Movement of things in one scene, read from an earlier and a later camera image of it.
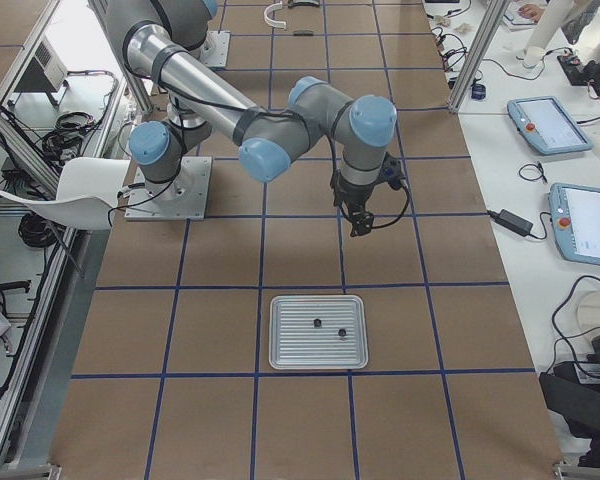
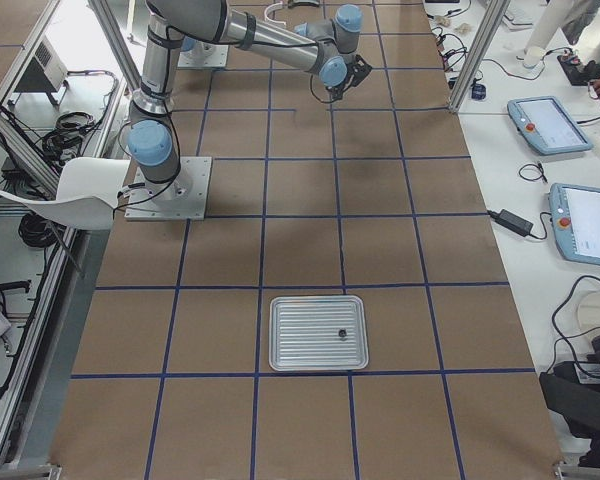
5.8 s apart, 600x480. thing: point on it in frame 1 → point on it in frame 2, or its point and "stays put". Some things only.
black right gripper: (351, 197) → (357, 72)
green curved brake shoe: (300, 3) stays put
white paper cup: (533, 54) stays put
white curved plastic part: (275, 6) stays put
